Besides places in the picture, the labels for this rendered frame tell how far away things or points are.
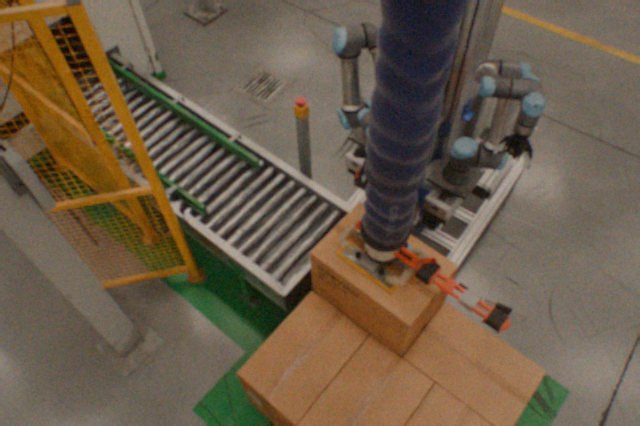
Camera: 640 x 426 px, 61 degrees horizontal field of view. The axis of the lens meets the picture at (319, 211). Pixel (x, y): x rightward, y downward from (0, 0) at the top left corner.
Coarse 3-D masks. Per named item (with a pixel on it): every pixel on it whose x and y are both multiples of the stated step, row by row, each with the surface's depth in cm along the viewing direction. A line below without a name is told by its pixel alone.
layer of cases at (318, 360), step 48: (288, 336) 282; (336, 336) 282; (432, 336) 280; (480, 336) 280; (288, 384) 268; (336, 384) 268; (384, 384) 267; (432, 384) 267; (480, 384) 266; (528, 384) 266
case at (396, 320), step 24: (336, 240) 268; (360, 240) 268; (312, 264) 273; (336, 264) 260; (384, 264) 260; (456, 264) 259; (312, 288) 297; (336, 288) 272; (360, 288) 253; (408, 288) 252; (432, 288) 252; (360, 312) 272; (384, 312) 251; (408, 312) 246; (432, 312) 276; (384, 336) 271; (408, 336) 254
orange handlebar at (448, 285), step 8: (360, 224) 257; (400, 248) 249; (400, 256) 246; (416, 256) 246; (408, 264) 244; (440, 272) 241; (432, 280) 239; (448, 280) 238; (440, 288) 238; (448, 288) 236; (456, 288) 237; (456, 296) 234; (480, 304) 233; (480, 312) 230; (504, 328) 226
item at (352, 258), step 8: (360, 248) 262; (344, 256) 260; (352, 256) 259; (360, 256) 258; (352, 264) 258; (360, 264) 257; (368, 272) 255; (376, 272) 254; (384, 272) 253; (392, 272) 255; (376, 280) 252; (384, 280) 252; (384, 288) 251; (392, 288) 250
